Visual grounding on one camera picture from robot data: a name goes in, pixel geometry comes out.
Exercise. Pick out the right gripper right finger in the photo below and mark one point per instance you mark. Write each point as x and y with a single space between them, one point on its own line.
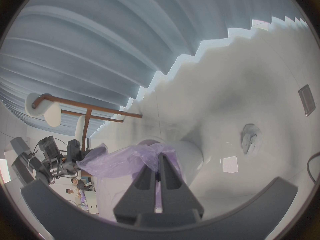
185 196

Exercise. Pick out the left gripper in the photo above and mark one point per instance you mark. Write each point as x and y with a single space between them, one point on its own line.
72 164

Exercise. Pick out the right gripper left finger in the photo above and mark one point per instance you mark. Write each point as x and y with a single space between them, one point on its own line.
130 199

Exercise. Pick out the purple plastic bag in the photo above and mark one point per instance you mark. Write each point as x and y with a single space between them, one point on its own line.
112 161

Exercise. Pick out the white printed wrapper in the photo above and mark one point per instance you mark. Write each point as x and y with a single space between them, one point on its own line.
250 139

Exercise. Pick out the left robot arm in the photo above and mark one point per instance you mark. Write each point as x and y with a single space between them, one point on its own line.
20 156

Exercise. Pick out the white trash bin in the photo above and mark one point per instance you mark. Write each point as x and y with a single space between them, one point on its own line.
192 159

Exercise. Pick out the person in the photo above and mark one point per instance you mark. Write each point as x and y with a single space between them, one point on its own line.
74 182
68 191

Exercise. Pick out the wooden chair white cushions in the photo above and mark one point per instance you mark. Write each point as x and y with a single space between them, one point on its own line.
52 111

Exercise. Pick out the white curtain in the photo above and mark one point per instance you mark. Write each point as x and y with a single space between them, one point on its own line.
100 46

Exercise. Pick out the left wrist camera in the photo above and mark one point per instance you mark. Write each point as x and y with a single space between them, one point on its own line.
73 146

